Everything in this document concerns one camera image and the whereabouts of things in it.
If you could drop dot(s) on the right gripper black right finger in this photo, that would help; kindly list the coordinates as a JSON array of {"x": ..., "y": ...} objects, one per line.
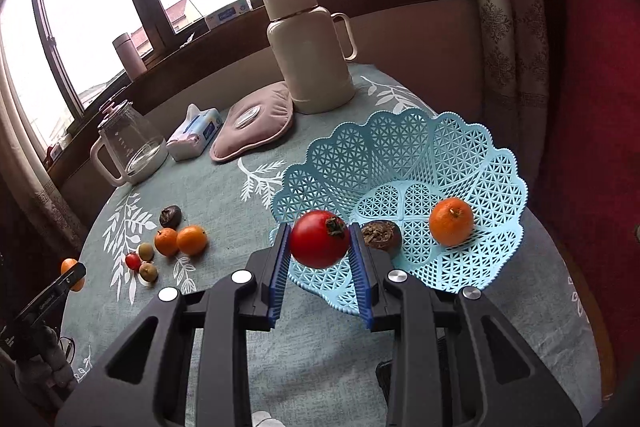
[{"x": 457, "y": 360}]

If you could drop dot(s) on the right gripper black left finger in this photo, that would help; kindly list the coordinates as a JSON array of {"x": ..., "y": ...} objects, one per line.
[{"x": 142, "y": 378}]

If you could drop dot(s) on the small brown longan fruit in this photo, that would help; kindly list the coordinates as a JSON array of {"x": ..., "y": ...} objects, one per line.
[{"x": 145, "y": 252}]

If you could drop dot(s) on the red tomato fruit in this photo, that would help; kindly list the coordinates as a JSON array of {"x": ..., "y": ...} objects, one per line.
[{"x": 319, "y": 239}]

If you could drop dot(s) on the large orange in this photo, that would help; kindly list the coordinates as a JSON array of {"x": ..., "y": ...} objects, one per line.
[{"x": 74, "y": 272}]

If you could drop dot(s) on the small red cherry tomato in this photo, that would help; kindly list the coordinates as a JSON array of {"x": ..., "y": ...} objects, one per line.
[{"x": 133, "y": 262}]

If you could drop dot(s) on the small round tangerine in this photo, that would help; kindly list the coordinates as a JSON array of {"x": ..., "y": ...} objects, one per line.
[{"x": 192, "y": 240}]

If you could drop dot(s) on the left patterned curtain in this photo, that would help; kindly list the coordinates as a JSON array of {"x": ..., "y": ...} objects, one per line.
[{"x": 31, "y": 186}]

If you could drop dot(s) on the patterned curtain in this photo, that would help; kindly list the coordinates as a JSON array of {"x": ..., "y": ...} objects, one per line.
[
  {"x": 516, "y": 78},
  {"x": 31, "y": 186}
]

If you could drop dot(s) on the small tangerine with stem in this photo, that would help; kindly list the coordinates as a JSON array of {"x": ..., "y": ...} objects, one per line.
[{"x": 166, "y": 242}]

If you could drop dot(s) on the brown mangosteen in basket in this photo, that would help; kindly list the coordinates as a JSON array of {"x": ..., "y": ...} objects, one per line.
[{"x": 383, "y": 235}]

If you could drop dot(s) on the green leaf-print tablecloth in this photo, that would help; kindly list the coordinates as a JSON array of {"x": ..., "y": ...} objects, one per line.
[{"x": 317, "y": 367}]

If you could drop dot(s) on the dark brown mangosteen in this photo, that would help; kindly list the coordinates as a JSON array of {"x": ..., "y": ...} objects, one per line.
[{"x": 170, "y": 217}]

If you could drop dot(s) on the tangerine in basket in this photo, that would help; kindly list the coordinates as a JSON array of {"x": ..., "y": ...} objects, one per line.
[{"x": 451, "y": 222}]

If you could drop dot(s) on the light blue plastic basket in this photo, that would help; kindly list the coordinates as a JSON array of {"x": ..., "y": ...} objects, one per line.
[{"x": 398, "y": 167}]

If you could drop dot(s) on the tissue pack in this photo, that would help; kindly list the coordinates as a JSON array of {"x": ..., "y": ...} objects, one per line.
[{"x": 194, "y": 133}]

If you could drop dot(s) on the red quilted fabric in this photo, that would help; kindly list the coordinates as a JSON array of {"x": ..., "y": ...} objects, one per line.
[{"x": 587, "y": 192}]

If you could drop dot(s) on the pink hot water pad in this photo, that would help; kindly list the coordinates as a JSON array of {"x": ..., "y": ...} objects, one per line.
[{"x": 258, "y": 119}]

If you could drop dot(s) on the pink tumbler on windowsill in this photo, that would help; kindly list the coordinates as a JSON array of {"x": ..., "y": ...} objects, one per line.
[{"x": 129, "y": 56}]

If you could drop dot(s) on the cream thermos flask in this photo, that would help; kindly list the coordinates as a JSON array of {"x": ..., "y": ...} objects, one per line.
[{"x": 312, "y": 48}]

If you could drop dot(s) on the white box on windowsill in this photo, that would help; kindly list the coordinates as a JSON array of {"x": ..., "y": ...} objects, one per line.
[{"x": 228, "y": 12}]

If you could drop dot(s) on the right patterned curtain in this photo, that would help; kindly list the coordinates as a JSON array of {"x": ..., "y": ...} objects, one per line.
[{"x": 516, "y": 78}]

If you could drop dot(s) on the glass kettle white handle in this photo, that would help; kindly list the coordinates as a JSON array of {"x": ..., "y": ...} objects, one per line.
[{"x": 129, "y": 149}]

